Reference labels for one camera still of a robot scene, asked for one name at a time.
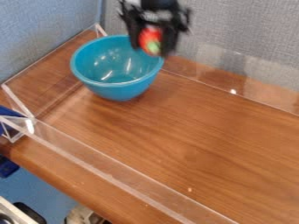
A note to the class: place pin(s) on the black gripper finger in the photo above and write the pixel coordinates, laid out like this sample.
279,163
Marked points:
134,32
168,38

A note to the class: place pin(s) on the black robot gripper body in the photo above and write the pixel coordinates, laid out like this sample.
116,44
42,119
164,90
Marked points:
160,13

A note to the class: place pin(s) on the red toy strawberry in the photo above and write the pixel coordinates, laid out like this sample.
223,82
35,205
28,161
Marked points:
150,40

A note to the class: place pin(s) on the blue plastic bowl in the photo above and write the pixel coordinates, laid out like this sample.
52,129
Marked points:
115,71

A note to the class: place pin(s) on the blue table clamp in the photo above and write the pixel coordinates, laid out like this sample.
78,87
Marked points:
8,167

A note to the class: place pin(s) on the black and white equipment below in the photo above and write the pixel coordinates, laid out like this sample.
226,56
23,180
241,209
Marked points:
18,213

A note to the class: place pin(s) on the clear acrylic barrier wall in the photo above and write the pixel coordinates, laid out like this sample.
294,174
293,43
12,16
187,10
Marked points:
202,151

